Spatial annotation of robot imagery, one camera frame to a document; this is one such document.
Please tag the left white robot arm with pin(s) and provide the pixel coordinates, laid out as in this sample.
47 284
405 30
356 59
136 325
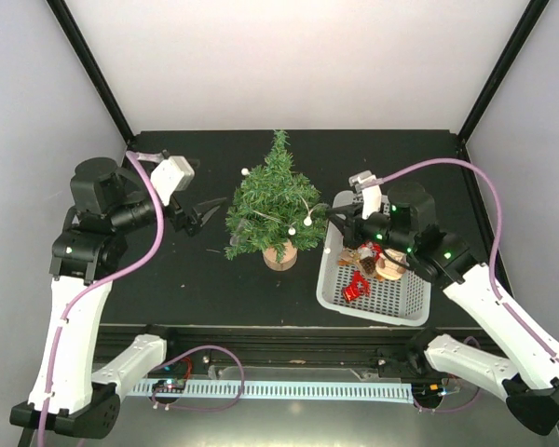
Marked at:
114 227

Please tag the white slotted cable duct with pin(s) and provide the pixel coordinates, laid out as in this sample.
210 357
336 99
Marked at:
282 390

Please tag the black frame post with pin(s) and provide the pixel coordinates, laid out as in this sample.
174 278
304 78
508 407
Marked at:
514 45
78 43

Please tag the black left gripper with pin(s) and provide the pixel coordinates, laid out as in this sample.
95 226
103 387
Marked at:
199 212

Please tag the right black frame post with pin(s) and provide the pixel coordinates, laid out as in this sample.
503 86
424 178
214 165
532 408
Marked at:
514 45

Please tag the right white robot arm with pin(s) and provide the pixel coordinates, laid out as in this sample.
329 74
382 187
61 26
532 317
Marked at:
526 376

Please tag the red gift box ornament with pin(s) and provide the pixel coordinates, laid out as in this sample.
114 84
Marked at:
351 293

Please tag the white perforated plastic basket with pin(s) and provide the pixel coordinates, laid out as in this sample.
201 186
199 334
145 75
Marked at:
404 302

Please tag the right circuit board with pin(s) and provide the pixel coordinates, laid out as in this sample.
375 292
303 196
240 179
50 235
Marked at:
443 387

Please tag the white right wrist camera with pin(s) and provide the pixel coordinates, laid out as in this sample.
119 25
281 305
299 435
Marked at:
366 184

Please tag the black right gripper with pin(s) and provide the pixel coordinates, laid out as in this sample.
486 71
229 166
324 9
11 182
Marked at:
350 234

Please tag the clear light battery box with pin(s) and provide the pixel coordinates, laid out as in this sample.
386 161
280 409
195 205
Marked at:
242 234

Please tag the snowman ornament with hat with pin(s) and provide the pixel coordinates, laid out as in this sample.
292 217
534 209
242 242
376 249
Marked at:
391 265

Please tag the red reindeer ornament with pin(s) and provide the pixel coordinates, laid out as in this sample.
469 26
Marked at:
359 280

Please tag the pine cone ornament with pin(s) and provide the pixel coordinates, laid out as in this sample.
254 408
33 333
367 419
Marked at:
367 266

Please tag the small green christmas tree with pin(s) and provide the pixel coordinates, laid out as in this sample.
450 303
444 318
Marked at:
279 156

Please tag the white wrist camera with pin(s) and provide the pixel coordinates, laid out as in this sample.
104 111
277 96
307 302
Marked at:
171 175
366 184

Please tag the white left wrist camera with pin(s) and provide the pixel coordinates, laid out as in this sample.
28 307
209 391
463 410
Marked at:
171 175

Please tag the left green circuit board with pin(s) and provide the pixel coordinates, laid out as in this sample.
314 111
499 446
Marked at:
174 386

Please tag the white string lights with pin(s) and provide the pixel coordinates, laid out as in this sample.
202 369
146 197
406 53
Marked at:
283 206

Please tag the left black frame post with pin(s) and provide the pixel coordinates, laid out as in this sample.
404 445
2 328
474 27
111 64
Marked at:
78 43

